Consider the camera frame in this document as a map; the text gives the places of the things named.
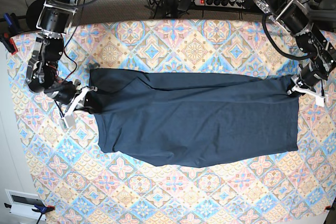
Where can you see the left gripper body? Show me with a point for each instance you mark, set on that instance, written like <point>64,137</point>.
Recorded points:
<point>304,82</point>

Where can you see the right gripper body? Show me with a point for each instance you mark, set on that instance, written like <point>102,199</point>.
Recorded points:
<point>66,94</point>

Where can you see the dark navy t-shirt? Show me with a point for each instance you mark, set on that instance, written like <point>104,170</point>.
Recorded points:
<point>193,119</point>

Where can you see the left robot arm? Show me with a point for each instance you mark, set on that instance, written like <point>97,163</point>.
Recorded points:
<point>291,15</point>

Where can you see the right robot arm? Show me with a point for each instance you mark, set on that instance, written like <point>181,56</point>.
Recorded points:
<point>42,70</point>

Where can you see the patterned tile tablecloth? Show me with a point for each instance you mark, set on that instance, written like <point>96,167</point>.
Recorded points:
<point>85,185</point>

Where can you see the orange black clamp left edge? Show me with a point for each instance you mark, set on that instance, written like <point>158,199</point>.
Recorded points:
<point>8,42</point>

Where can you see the blue clamp upper left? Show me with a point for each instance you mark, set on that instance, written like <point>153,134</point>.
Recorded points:
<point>13,20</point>

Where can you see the black round stool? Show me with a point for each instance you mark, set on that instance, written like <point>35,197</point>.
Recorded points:
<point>33,13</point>

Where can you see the white power strip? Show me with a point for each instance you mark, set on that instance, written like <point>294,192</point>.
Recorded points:
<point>220,3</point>

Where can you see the blue orange clamp bottom left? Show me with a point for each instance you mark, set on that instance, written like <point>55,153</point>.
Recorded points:
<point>42,210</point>

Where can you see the white floor vent box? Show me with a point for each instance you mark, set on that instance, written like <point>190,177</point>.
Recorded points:
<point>22,204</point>

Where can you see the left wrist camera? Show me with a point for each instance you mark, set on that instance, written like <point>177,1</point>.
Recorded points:
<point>319,101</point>

